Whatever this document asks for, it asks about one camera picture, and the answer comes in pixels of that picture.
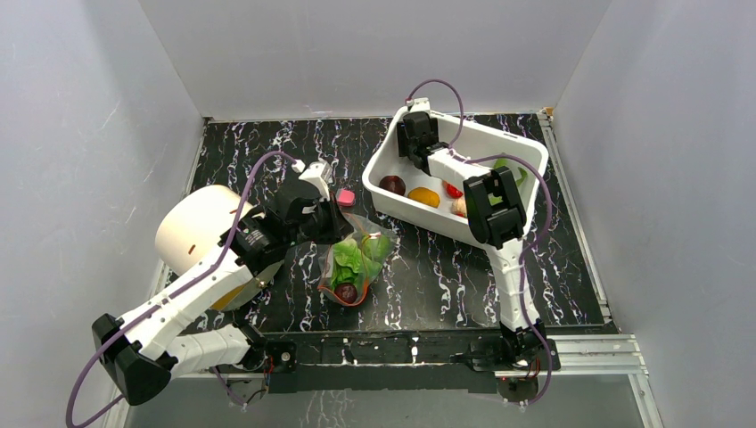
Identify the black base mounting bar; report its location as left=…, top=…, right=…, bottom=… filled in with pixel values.
left=263, top=328, right=561, bottom=398

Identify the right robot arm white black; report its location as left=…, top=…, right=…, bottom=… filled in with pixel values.
left=397, top=111, right=555, bottom=372

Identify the white cylindrical drum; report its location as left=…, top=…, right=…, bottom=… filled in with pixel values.
left=155, top=185, right=283, bottom=311

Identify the white plastic bin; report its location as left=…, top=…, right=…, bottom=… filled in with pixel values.
left=362, top=106, right=548, bottom=249

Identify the green napa cabbage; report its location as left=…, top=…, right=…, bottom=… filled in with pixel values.
left=331, top=234, right=394, bottom=290

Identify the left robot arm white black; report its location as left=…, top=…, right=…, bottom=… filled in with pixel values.
left=92, top=185, right=353, bottom=406

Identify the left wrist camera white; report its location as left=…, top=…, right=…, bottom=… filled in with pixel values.
left=292, top=160, right=333, bottom=201

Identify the dark purple fruit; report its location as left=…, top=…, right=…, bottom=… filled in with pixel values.
left=379, top=175, right=407, bottom=196
left=334, top=283, right=358, bottom=304

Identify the green leafy vegetable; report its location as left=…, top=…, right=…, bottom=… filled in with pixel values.
left=492, top=159, right=529, bottom=195

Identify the orange fruit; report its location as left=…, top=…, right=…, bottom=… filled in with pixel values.
left=407, top=187, right=440, bottom=208

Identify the clear zip top bag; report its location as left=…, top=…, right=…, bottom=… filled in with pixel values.
left=317, top=213, right=399, bottom=307

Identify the dark purple fruit front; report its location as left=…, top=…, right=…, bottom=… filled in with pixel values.
left=379, top=175, right=407, bottom=196

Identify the red tomato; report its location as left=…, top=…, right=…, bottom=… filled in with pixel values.
left=445, top=183, right=464, bottom=200

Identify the dark purple fruit back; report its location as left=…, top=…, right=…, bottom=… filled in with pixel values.
left=334, top=283, right=358, bottom=304

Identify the garlic bulb beige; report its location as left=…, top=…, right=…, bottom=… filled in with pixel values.
left=451, top=197, right=468, bottom=218

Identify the pink small cube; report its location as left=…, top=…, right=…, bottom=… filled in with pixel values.
left=336, top=188, right=356, bottom=208

